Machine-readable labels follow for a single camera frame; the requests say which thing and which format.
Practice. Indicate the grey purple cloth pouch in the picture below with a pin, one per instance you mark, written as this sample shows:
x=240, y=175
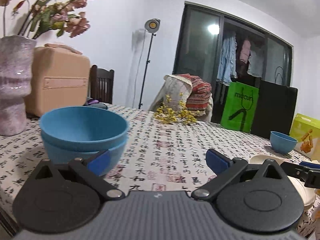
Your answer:
x=90, y=102

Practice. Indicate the pink hard suitcase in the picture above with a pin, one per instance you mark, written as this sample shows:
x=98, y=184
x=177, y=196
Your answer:
x=60, y=76

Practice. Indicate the yellow blossom branch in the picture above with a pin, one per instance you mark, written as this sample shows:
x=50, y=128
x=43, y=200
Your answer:
x=170, y=111

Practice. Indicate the chair draped in beige cloth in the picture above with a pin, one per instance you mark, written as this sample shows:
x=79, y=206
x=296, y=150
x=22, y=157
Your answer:
x=207, y=107

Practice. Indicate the dark wooden chair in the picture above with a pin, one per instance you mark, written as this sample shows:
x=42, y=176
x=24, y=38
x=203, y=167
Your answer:
x=101, y=84

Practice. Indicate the blue bowl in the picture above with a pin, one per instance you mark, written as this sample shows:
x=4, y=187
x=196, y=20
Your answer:
x=61, y=152
x=282, y=143
x=82, y=128

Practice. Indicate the dried pink roses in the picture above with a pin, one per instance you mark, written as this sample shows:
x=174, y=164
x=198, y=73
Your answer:
x=62, y=16

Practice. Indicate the hanging pink garment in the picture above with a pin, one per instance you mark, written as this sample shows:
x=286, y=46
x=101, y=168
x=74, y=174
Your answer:
x=245, y=51

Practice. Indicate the yellow-green snack box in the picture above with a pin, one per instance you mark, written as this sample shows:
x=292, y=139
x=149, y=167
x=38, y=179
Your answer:
x=306, y=131

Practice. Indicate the cream plate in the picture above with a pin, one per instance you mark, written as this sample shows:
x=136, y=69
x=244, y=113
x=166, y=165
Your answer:
x=307, y=194

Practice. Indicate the green paper shopping bag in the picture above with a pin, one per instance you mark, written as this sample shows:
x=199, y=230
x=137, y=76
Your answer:
x=240, y=106

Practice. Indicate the studio lamp on stand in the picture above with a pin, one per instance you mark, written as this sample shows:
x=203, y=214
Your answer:
x=151, y=27

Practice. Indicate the hanging blue clothes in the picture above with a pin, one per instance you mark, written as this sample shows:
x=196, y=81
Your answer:
x=227, y=63

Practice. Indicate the black paper shopping bag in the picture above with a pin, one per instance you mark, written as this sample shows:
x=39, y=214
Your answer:
x=275, y=107

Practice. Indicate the purple ceramic vase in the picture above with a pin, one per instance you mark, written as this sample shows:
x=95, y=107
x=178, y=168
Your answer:
x=17, y=53

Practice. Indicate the dark framed window door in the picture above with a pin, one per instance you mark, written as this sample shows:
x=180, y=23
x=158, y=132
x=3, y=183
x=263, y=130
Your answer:
x=199, y=48

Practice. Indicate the calligraphy print tablecloth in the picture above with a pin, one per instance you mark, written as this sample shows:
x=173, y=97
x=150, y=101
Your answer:
x=159, y=169

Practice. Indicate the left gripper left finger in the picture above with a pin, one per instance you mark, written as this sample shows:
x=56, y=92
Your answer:
x=90, y=169

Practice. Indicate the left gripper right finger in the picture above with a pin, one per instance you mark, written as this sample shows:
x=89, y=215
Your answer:
x=228, y=171

